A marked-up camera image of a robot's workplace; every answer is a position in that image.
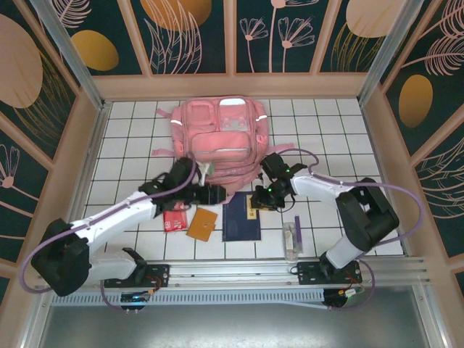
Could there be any pink student backpack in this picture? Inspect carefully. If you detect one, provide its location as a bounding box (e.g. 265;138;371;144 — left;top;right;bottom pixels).
151;96;297;193

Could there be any red tissue packet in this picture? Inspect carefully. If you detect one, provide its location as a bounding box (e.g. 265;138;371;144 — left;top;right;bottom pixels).
162;208;189;233

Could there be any purple pen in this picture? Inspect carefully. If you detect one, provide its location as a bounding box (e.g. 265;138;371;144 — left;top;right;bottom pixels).
294;215;305;254

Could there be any dark blue notebook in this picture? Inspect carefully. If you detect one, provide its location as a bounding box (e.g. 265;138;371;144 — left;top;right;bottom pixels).
221;191;262;243

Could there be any orange leather wallet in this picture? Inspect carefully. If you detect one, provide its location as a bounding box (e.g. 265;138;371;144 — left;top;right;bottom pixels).
186;207;219;243

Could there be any clear plastic pencil case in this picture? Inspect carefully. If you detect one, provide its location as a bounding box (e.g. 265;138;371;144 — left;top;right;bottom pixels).
281;219;300;261

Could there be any grey metal sheet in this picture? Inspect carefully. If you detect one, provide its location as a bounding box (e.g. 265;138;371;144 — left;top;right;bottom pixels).
21;304;450;348

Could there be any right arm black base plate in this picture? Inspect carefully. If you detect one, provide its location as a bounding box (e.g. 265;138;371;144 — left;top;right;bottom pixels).
297;261;363;286

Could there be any aluminium mounting rail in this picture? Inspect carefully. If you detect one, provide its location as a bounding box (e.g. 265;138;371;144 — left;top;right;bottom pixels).
34;256;434;291

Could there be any aluminium side rail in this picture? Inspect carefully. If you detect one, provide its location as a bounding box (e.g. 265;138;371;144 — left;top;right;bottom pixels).
360;101;416;257
54;103;112;262

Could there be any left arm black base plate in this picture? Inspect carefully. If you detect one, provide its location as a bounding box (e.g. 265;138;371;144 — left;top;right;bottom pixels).
104;263;170;289

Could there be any grey slotted cable duct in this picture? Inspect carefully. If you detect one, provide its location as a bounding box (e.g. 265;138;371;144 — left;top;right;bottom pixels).
50;288;327;308

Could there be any aluminium frame post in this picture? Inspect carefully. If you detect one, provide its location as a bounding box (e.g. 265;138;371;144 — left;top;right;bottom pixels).
357;0;431;106
30;0;108;112

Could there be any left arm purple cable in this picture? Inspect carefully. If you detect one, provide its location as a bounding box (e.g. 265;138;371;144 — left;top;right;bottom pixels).
18;159;200;315

